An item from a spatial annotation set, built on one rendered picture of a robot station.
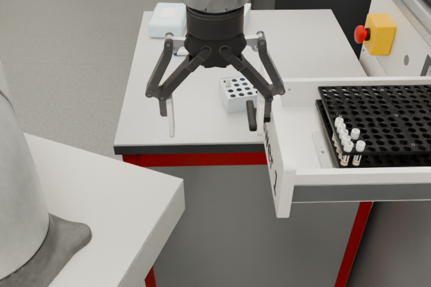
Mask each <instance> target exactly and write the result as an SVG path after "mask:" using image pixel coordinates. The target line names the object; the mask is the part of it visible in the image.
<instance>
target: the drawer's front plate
mask: <svg viewBox="0 0 431 287"><path fill-rule="evenodd" d="M260 74H261V76H262V77H263V78H264V79H265V80H266V81H267V82H268V83H269V84H272V82H271V80H270V78H269V76H268V74H267V72H266V70H265V68H264V66H263V64H262V62H261V63H260ZM270 116H271V120H270V122H266V126H265V132H264V129H263V132H262V134H263V139H264V146H265V150H266V158H267V164H268V169H269V176H270V180H271V188H272V192H273V199H274V203H275V210H276V217H278V218H288V217H289V213H290V209H291V202H292V194H293V190H294V182H295V177H296V160H295V157H294V153H293V149H292V144H291V139H290V136H289V132H288V129H287V123H286V120H285V115H284V112H283V107H282V102H281V99H280V95H275V96H274V97H273V101H272V105H271V113H270ZM266 132H267V137H269V140H268V144H267V147H266V141H267V138H266V140H265V137H266ZM269 144H270V147H271V155H272V159H273V162H271V158H270V156H269V158H268V145H269ZM269 160H270V162H269ZM270 165H271V169H270ZM275 170H276V174H275ZM276 175H277V177H276ZM275 178H276V187H275V191H274V187H273V185H275ZM275 193H276V196H275Z"/></svg>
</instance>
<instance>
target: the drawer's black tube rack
mask: <svg viewBox="0 0 431 287"><path fill-rule="evenodd" d="M328 87H329V92H331V94H332V97H333V98H334V101H335V104H336V107H337V109H338V111H339V114H340V115H339V116H329V117H341V118H342V119H343V120H344V122H343V124H345V125H346V129H347V130H348V135H349V136H350V137H351V131H352V129H358V130H359V131H360V135H359V137H358V139H357V140H354V139H352V138H351V140H350V141H351V142H353V149H354V151H355V155H354V156H359V155H362V156H361V159H360V163H359V165H357V166H356V165H353V164H352V162H353V157H354V156H350V158H349V161H348V165H346V166H343V165H341V159H339V158H338V157H339V153H338V152H336V150H337V147H336V146H334V143H335V141H333V140H332V137H333V130H332V127H331V125H330V121H329V119H328V116H327V114H326V111H325V107H324V106H323V102H322V100H321V99H316V102H315V105H316V108H317V112H318V114H319V118H320V120H321V123H322V126H323V129H324V131H325V135H326V138H327V140H328V144H329V146H330V150H331V152H332V156H333V157H334V161H335V164H336V167H337V168H389V167H431V85H368V86H328ZM385 88H386V89H388V90H386V89H385ZM395 88H397V89H399V90H397V89H395ZM406 88H408V89H409V90H408V89H406ZM416 88H418V89H416ZM427 88H428V89H427ZM333 89H334V90H333ZM342 89H345V90H342ZM352 89H355V90H352ZM363 89H366V90H363ZM373 89H376V90H373ZM428 92H430V93H428ZM388 93H390V94H388ZM398 93H401V94H398ZM408 93H410V94H408ZM419 93H420V94H419ZM334 94H337V95H334ZM344 94H348V95H344ZM355 94H358V95H355ZM366 94H369V95H366ZM390 97H391V98H390ZM401 97H402V98H401ZM411 97H413V98H411ZM422 97H424V98H422ZM356 98H358V99H356ZM367 98H369V99H367ZM358 141H363V142H365V144H366V145H365V148H364V150H363V151H362V152H358V151H356V145H354V144H356V143H357V142H358Z"/></svg>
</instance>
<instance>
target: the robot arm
mask: <svg viewBox="0 0 431 287"><path fill-rule="evenodd" d="M181 1H182V3H183V4H185V5H186V20H187V34H186V36H185V37H175V36H174V35H173V34H172V33H171V32H168V33H166V34H165V40H164V49H163V51H162V53H161V55H160V57H159V59H158V61H157V63H156V65H155V68H154V70H153V72H152V74H151V76H150V78H149V81H148V83H147V85H146V93H145V96H146V97H147V98H152V97H155V98H157V99H158V102H159V108H160V115H161V116H162V117H167V119H168V126H169V137H170V138H174V130H175V123H174V106H173V92H174V91H175V90H176V89H177V88H178V86H179V85H180V84H181V83H182V82H183V81H184V80H185V79H186V78H187V77H188V75H189V74H190V73H191V72H194V71H195V70H196V69H197V68H198V67H199V66H200V65H201V66H203V67H204V68H205V69H207V68H212V67H219V68H226V66H229V65H232V66H233V67H234V68H235V69H236V70H237V71H238V72H240V73H241V74H242V75H243V76H244V77H245V78H246V79H247V80H248V81H249V82H250V83H251V84H252V85H253V86H254V87H255V88H256V89H257V90H258V96H257V117H256V121H257V135H258V136H262V132H263V123H264V115H269V114H270V113H271V105H272V101H273V97H274V96H275V95H284V94H285V87H284V84H283V80H282V78H281V76H280V74H279V72H278V70H277V68H276V66H275V64H274V62H273V60H272V58H271V56H270V54H269V51H268V50H267V42H266V37H265V34H264V32H263V31H258V32H257V33H256V35H249V36H245V35H244V5H245V4H246V3H247V2H248V1H249V0H181ZM247 45H248V46H250V47H251V48H252V50H253V51H255V52H258V55H259V58H260V60H261V62H262V64H263V66H264V68H265V70H266V72H267V74H268V76H269V78H270V80H271V82H272V84H269V83H268V82H267V81H266V80H265V79H264V78H263V77H262V76H261V74H260V73H259V72H258V71H257V70H256V69H255V68H254V67H253V66H252V65H251V63H250V62H249V61H248V60H247V59H245V57H244V55H243V54H242V52H243V50H244V49H245V48H246V46H247ZM181 47H184V48H185V49H186V50H187V51H188V55H187V56H186V58H185V59H184V60H183V61H182V62H181V64H180V65H179V66H178V67H177V68H176V69H175V71H174V72H173V73H172V74H171V75H170V76H169V77H168V78H167V79H166V80H165V81H164V82H163V83H162V85H161V84H160V86H159V83H160V81H161V79H162V77H163V75H164V73H165V71H166V69H167V67H168V65H169V63H170V61H171V58H172V55H173V53H174V54H175V53H177V52H178V50H179V48H181ZM91 239H92V232H91V230H90V227H89V226H88V225H87V224H84V223H81V222H71V221H68V220H65V219H62V218H60V217H58V216H56V215H53V214H51V213H49V212H48V210H47V208H46V204H45V199H44V193H43V190H42V186H41V183H40V179H39V176H38V172H37V169H36V166H35V163H34V161H33V158H32V155H31V153H30V149H29V147H28V143H27V141H26V139H25V136H24V133H23V132H22V129H21V127H20V125H19V122H18V120H17V117H16V115H15V112H14V104H13V98H12V93H11V90H10V86H9V82H8V78H7V77H6V73H5V71H4V68H3V66H2V63H1V61H0V287H48V286H49V285H50V284H51V282H52V281H53V280H54V278H55V277H56V276H57V275H58V274H59V273H60V271H61V270H62V269H63V267H64V266H65V265H66V264H67V263H68V262H69V260H70V259H71V258H72V257H73V256H74V255H75V253H77V252H78V251H79V250H81V249H82V248H84V247H85V246H86V245H88V244H89V243H90V241H91Z"/></svg>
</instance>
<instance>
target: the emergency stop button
mask: <svg viewBox="0 0 431 287"><path fill-rule="evenodd" d="M367 35H368V33H367V30H365V29H364V26H357V27H356V29H355V33H354V38H355V41H356V43H358V44H361V43H363V41H364V39H366V38H367Z"/></svg>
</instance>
